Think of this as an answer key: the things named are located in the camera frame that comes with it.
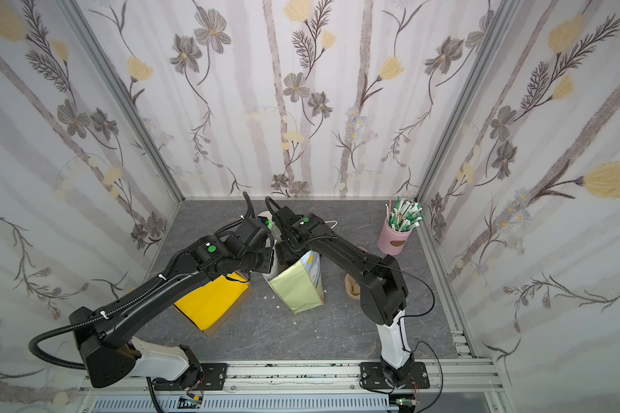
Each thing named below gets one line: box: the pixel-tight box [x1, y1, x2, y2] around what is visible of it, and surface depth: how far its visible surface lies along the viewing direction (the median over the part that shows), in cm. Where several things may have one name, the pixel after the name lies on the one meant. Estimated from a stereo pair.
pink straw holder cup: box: [377, 217, 413, 256], surface depth 96 cm
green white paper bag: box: [262, 250, 325, 315], surface depth 73 cm
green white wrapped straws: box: [384, 196, 426, 233], surface depth 92 cm
